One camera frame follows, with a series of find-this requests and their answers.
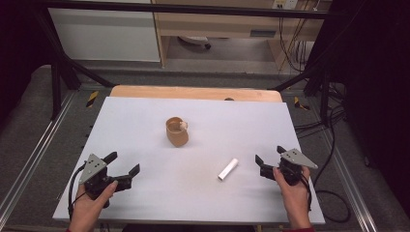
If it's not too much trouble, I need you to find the yellow black tape strip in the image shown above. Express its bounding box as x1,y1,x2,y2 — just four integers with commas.
85,90,100,108
293,96,311,111

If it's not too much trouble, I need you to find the office chair base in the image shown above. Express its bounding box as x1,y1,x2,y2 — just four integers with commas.
177,36,213,50

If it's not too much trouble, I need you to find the black metal frame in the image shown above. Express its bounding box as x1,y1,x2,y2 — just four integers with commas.
30,0,368,127

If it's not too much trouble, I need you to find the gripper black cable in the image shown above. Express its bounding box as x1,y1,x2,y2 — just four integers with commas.
67,163,89,221
300,173,313,213

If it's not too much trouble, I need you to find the white cabinet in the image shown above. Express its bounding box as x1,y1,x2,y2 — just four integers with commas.
47,0,161,63

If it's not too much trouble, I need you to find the wall power outlet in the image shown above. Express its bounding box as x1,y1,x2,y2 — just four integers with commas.
272,0,299,11

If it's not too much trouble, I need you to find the person's right hand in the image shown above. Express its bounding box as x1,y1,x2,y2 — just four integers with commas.
273,165,312,229

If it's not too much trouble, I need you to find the tan bear pen holder cup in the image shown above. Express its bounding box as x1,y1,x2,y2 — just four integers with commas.
165,116,190,148

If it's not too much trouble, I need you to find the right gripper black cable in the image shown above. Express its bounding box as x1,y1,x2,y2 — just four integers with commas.
300,173,313,213

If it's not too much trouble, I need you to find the white rectangular stick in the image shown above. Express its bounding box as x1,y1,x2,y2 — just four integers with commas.
218,158,240,182

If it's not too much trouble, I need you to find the black floor cable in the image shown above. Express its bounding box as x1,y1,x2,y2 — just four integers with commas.
294,81,353,224

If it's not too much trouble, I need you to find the person's left hand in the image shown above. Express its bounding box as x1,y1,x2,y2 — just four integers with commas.
69,180,119,227

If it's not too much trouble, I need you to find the wooden table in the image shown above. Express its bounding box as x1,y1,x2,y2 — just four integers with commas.
109,84,283,103

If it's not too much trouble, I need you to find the white board sheet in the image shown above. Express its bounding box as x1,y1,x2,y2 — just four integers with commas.
52,96,326,225

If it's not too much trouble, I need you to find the aluminium floor rail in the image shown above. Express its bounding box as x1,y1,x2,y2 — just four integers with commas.
313,125,379,232
0,91,78,223

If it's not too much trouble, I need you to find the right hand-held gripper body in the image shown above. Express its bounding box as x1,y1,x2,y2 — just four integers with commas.
260,148,319,187

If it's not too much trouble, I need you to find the beige wooden desk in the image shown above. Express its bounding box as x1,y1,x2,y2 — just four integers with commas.
151,0,333,68

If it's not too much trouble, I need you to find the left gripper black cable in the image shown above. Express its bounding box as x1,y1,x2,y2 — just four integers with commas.
67,163,89,221

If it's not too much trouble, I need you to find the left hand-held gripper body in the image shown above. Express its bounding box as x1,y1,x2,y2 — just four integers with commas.
78,154,132,209

